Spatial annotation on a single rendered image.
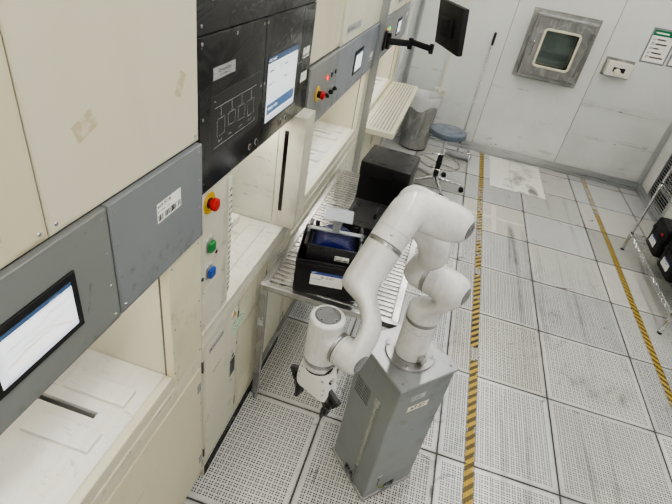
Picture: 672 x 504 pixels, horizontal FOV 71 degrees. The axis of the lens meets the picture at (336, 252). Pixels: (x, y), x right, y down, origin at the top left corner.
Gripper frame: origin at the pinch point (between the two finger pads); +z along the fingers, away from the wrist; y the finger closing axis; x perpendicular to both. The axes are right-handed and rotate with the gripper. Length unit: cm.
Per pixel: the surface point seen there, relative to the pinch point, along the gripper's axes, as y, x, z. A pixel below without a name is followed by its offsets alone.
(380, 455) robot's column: -8, -44, 67
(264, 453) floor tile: 38, -27, 101
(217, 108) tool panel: 52, -9, -61
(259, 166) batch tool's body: 93, -64, -13
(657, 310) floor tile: -83, -324, 102
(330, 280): 42, -59, 16
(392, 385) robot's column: -3, -45, 28
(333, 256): 45, -62, 6
